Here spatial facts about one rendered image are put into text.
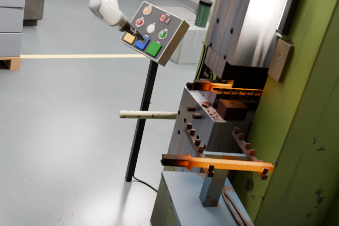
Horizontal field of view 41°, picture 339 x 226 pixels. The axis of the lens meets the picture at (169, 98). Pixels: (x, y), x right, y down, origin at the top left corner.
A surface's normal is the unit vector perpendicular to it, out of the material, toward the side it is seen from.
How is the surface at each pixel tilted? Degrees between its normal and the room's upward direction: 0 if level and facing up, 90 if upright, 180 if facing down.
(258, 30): 90
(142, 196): 0
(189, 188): 0
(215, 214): 0
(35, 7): 90
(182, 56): 90
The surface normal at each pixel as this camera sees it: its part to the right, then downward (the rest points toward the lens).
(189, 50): 0.51, 0.46
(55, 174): 0.22, -0.89
